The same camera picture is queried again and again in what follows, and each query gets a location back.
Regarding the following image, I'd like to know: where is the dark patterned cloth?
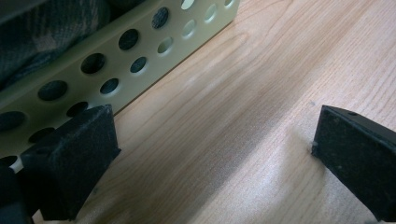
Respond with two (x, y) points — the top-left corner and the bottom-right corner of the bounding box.
(0, 0), (148, 91)

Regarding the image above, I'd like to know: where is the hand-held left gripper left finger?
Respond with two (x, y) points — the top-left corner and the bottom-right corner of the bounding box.
(20, 104), (122, 221)

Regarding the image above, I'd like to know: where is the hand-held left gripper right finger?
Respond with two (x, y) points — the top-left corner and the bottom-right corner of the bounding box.
(311, 105), (396, 223)

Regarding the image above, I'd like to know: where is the beige perforated plastic basket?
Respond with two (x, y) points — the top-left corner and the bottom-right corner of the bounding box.
(0, 0), (241, 173)

